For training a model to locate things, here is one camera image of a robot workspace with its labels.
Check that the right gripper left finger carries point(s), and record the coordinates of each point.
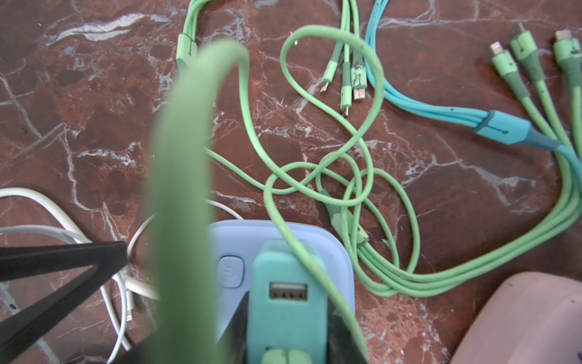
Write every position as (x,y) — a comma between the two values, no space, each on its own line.
(232,343)

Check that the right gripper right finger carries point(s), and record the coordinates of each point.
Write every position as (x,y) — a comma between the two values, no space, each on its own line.
(341,347)

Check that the pink power strip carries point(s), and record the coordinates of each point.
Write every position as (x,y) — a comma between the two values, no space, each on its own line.
(532,317)

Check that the blue power strip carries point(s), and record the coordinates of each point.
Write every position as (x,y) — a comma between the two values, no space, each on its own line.
(238,242)

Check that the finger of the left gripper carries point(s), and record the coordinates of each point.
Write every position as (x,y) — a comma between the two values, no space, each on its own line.
(103,260)

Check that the green charger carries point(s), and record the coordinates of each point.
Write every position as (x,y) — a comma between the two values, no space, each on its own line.
(287,307)

